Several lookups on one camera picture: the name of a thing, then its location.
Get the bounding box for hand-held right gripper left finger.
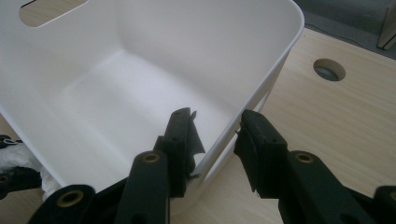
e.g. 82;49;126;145
113;106;206;224

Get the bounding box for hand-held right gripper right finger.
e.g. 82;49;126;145
233;108;375;224

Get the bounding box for white knitted cloth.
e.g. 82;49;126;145
0;142;63;201

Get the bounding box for white plastic storage bin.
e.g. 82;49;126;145
0;0;305;217

